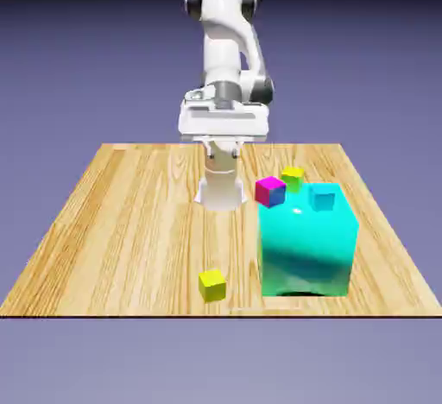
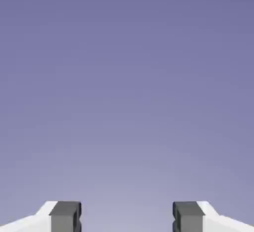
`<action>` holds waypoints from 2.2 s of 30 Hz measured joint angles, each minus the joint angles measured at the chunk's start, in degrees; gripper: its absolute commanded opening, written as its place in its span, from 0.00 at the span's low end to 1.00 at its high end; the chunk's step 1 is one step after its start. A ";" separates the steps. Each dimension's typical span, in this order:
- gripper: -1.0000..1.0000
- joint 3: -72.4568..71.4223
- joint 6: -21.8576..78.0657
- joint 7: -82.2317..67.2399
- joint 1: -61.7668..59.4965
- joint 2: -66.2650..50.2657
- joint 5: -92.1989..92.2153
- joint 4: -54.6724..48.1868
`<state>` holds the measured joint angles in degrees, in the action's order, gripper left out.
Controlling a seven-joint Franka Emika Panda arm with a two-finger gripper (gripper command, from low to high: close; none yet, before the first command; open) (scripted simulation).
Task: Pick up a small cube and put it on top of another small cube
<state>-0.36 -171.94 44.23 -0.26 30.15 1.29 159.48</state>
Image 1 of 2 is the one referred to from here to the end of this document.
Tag large cyan box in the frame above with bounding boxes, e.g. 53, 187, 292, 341
257, 181, 361, 298

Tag small cyan cube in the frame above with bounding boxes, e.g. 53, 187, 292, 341
307, 183, 337, 212

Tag small yellow cube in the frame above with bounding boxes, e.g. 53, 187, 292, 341
280, 166, 306, 193
198, 268, 228, 304

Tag small magenta cube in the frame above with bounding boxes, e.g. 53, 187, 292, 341
255, 175, 287, 209

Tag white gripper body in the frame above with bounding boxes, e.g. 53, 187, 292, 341
177, 98, 270, 143

